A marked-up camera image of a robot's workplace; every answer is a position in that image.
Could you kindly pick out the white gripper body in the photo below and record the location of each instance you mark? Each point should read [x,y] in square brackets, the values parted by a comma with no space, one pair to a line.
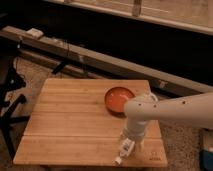
[135,130]

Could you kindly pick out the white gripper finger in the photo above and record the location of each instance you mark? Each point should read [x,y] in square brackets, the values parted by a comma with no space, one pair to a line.
[120,144]
[139,148]

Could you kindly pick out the white plastic bottle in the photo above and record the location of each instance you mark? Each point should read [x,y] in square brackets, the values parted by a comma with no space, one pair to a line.
[124,150]

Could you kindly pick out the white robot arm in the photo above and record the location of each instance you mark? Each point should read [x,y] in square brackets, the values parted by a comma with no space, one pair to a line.
[195,110]

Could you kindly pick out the orange ceramic bowl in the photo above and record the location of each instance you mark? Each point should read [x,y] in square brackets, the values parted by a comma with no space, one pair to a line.
[115,99]

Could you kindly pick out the wooden table top board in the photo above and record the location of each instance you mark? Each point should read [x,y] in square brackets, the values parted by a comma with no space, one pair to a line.
[70,125]

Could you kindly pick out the blue container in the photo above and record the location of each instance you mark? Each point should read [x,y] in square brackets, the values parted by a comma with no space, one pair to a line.
[206,153]

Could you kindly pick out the black tripod stand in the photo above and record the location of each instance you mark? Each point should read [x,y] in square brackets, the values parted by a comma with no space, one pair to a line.
[9,80]

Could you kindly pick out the long wooden beam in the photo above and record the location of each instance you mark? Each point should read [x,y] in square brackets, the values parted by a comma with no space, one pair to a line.
[164,81]

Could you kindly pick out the small white box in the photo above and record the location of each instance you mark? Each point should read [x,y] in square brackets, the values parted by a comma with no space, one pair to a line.
[35,33]

